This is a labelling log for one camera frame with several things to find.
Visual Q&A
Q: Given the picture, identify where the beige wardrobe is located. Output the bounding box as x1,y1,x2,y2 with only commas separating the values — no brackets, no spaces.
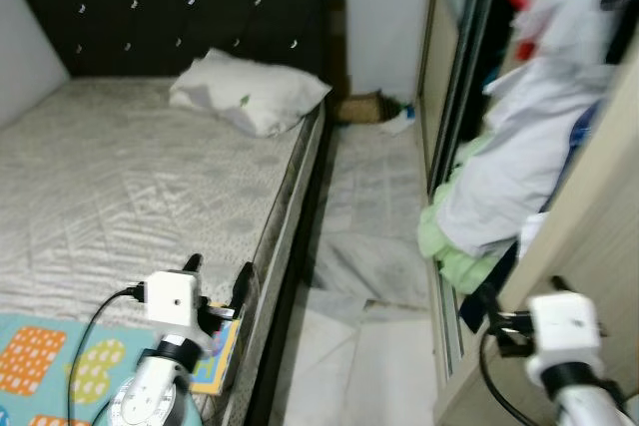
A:
414,0,639,426

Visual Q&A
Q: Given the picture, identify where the brown wicker basket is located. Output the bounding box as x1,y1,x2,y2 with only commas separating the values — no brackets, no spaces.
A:
334,92,388,127

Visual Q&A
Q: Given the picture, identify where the colourful children's book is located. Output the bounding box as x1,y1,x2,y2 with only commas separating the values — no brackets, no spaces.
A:
190,301,245,398

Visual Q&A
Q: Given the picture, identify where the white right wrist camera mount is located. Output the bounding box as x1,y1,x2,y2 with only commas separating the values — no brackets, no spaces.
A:
527,291,606,388

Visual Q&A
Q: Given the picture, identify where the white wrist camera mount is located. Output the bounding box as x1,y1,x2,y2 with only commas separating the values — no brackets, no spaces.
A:
143,269,207,333
527,291,606,388

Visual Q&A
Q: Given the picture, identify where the quilted cream mattress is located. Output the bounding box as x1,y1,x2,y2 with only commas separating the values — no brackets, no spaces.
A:
0,75,328,426

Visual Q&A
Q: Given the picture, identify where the white pillow green tree print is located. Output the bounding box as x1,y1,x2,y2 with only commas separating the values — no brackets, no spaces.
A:
168,47,332,140

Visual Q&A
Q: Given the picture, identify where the teal heart patterned blanket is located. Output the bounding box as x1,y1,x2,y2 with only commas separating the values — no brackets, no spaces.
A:
0,311,217,426

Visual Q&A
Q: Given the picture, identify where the quilted floor mattress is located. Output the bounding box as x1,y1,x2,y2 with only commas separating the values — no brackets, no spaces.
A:
300,122,442,309

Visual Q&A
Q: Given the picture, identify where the pale grey garment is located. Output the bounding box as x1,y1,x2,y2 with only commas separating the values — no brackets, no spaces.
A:
434,52,612,259

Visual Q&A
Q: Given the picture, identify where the bed base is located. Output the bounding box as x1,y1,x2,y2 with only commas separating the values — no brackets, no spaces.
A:
240,112,337,426

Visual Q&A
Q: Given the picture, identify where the small white object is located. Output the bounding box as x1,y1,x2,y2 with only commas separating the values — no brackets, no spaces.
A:
382,102,417,137

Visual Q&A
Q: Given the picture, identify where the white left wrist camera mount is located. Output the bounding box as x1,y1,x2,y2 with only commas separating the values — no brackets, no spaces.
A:
143,269,207,333

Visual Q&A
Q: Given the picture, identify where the black tufted headboard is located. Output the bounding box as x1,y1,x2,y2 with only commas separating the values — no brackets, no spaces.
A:
15,0,328,83

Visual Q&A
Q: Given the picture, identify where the green garment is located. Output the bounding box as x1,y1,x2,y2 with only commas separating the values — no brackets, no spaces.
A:
417,202,516,295

